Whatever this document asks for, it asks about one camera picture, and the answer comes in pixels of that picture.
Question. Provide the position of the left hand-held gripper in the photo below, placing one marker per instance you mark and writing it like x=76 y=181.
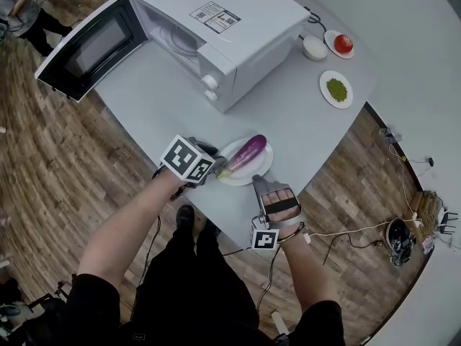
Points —
x=183 y=159

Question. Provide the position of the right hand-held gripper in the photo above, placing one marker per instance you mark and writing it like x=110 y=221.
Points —
x=264 y=240

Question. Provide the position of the white oval plate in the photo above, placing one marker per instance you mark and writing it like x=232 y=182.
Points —
x=259 y=168

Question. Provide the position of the purple eggplant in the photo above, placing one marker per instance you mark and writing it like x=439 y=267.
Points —
x=248 y=150

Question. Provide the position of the white microwave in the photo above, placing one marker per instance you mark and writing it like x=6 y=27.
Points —
x=259 y=31

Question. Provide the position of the person's right forearm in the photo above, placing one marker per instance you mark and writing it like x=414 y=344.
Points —
x=309 y=272

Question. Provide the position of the person's left forearm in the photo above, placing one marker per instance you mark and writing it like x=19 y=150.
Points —
x=119 y=236

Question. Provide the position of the person's right hand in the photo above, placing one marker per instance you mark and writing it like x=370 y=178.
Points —
x=279 y=195

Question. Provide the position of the person's black shoe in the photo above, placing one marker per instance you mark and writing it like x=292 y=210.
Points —
x=185 y=218
x=208 y=227

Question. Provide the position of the white plate with green beans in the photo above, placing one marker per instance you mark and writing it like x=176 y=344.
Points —
x=324 y=96

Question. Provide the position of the person's black trousers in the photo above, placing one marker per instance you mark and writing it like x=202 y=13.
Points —
x=201 y=294

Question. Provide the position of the pile of green beans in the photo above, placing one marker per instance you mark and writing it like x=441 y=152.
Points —
x=336 y=90

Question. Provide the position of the white wooden slat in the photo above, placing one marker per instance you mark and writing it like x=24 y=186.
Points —
x=279 y=321

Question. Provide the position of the black round bin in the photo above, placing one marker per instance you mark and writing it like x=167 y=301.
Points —
x=398 y=238

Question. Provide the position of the white bowl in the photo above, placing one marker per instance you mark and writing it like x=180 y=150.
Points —
x=314 y=47

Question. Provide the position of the cardboard box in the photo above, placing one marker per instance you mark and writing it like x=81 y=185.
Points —
x=425 y=207

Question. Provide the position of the small white plate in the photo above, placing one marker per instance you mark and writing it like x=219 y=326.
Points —
x=329 y=40

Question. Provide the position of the red tomato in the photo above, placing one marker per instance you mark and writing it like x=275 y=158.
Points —
x=343 y=44

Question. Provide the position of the small black adapter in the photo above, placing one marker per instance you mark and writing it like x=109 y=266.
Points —
x=429 y=161

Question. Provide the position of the person's black shirt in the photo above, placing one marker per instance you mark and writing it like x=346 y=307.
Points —
x=93 y=308

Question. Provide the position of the router with antennas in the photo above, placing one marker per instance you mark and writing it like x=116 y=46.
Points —
x=447 y=222

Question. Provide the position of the black equipment stand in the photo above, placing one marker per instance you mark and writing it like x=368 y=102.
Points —
x=21 y=315

